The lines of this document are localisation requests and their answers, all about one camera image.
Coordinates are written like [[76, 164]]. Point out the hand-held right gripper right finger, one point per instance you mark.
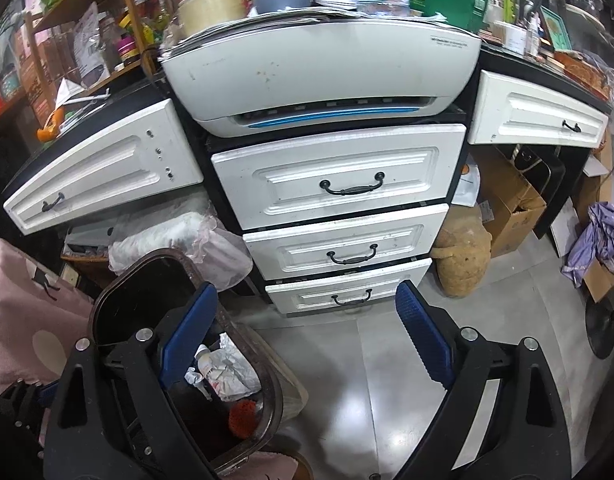
[[422, 332]]

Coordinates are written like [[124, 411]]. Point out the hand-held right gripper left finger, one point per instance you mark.
[[187, 335]]

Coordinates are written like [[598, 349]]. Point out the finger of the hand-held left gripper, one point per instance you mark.
[[27, 405]]

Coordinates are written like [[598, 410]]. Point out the white plastic bottle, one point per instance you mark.
[[205, 360]]

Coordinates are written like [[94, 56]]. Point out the white printed wrapper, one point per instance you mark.
[[193, 376]]

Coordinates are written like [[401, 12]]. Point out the white tissue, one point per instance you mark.
[[234, 372]]

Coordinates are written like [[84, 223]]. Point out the orange foam net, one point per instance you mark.
[[243, 417]]

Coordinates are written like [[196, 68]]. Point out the pink dotted tablecloth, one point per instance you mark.
[[22, 320]]

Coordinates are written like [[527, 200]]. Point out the white plastic bag bundle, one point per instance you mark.
[[177, 240]]

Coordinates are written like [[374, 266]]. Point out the large cardboard box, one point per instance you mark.
[[512, 210]]

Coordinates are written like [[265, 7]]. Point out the black round stand base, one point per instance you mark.
[[602, 330]]

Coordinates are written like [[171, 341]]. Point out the wide white drawer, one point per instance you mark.
[[107, 170]]

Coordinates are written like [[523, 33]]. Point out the small cardboard box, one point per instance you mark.
[[599, 282]]

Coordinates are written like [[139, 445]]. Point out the purple cloth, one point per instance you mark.
[[602, 240]]

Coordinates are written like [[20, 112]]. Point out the white face mask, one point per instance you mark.
[[69, 94]]

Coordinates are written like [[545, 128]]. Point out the white printer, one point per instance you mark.
[[312, 70]]

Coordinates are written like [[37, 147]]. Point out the clear pouch white label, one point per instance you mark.
[[92, 45]]

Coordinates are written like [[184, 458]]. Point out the bamboo shelf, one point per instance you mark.
[[137, 15]]

